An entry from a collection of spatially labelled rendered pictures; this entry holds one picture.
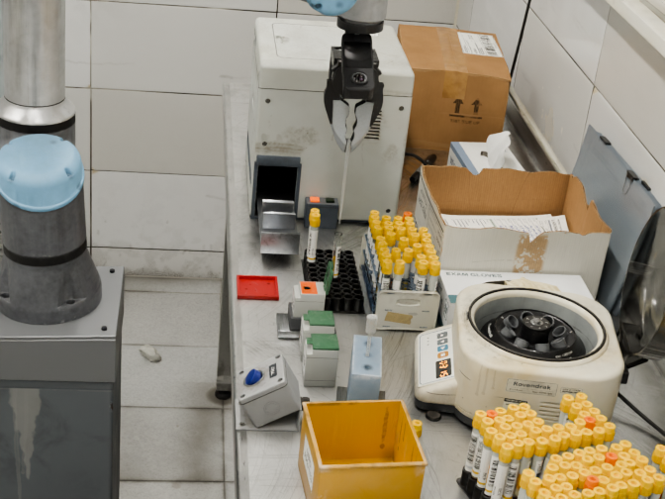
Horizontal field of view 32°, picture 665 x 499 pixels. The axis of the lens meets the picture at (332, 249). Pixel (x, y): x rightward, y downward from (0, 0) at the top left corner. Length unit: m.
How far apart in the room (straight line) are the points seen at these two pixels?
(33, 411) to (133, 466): 1.22
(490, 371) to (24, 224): 0.66
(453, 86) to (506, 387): 1.02
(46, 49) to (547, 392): 0.84
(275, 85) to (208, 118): 1.45
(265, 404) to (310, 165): 0.66
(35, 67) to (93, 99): 1.80
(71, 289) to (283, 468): 0.40
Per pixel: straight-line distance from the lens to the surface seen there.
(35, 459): 1.80
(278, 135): 2.11
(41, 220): 1.63
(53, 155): 1.65
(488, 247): 1.92
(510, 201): 2.16
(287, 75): 2.07
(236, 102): 2.71
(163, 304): 3.59
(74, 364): 1.69
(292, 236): 2.00
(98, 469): 1.81
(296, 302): 1.79
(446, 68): 2.51
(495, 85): 2.52
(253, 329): 1.84
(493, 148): 2.40
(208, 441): 3.04
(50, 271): 1.67
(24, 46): 1.69
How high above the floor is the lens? 1.85
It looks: 28 degrees down
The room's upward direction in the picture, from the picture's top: 6 degrees clockwise
